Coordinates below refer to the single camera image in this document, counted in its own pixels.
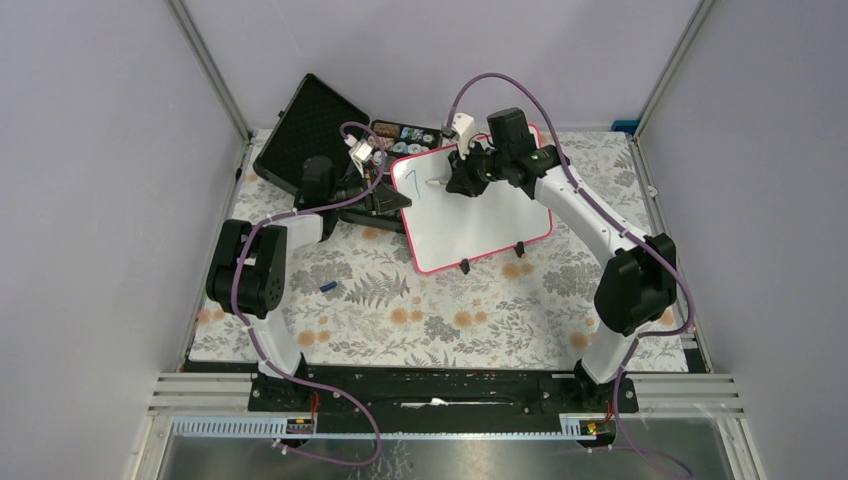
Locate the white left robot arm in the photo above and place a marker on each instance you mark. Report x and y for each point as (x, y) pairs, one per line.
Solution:
(247, 274)

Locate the blue marker cap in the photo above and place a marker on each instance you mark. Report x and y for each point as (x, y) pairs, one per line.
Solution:
(328, 287)

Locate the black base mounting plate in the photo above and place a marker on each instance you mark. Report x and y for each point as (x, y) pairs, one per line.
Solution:
(390, 400)

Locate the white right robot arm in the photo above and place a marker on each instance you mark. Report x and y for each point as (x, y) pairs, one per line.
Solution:
(638, 279)

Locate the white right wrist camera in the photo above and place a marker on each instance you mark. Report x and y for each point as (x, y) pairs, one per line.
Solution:
(459, 132)

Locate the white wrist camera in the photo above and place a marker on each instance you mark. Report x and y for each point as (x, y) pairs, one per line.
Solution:
(359, 152)
(459, 132)

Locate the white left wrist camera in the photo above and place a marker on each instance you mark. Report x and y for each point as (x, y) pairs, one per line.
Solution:
(359, 152)

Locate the blue clamp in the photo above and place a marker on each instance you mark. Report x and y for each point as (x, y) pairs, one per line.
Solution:
(627, 126)

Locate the pink framed whiteboard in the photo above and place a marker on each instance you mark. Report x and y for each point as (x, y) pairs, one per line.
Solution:
(443, 228)

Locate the black poker chip case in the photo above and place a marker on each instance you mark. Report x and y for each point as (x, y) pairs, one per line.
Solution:
(304, 155)

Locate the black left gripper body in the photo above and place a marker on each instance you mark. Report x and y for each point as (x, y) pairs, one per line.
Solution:
(348, 190)

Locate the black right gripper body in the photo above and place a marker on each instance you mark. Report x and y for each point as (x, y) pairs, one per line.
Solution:
(479, 168)

